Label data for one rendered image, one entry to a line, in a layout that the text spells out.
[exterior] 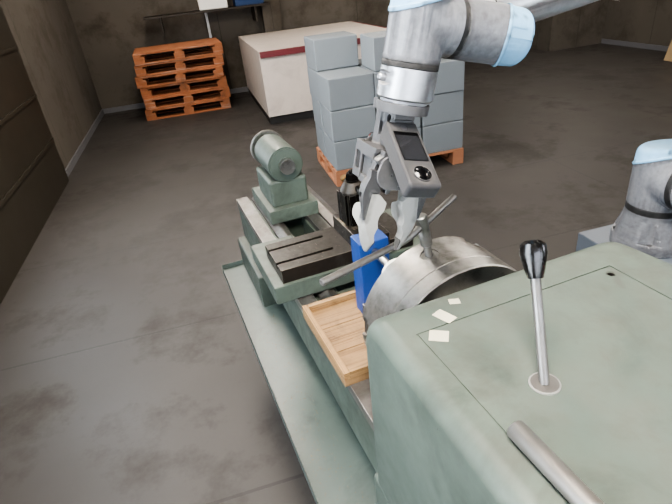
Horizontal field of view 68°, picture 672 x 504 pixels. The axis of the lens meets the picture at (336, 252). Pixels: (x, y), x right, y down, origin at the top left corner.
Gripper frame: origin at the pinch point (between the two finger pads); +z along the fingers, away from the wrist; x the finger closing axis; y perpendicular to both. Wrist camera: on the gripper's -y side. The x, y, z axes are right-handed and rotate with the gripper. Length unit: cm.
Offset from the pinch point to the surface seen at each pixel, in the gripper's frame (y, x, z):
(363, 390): 19, -13, 46
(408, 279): 7.7, -10.8, 10.8
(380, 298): 10.5, -7.6, 16.0
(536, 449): -33.3, -0.8, 6.7
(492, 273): 2.0, -23.9, 7.5
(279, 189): 117, -21, 31
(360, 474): 22, -19, 78
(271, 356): 79, -11, 80
